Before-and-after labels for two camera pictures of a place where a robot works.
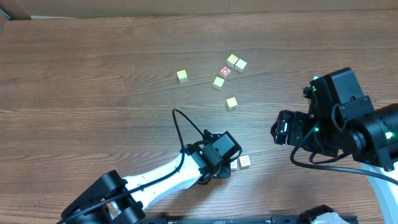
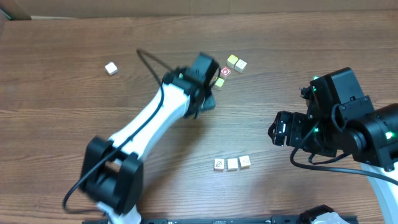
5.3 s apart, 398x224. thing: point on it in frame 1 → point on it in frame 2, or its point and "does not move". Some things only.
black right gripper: (288, 128) does not move
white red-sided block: (234, 165) does not move
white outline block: (244, 161) does not move
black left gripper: (227, 170) → (211, 102)
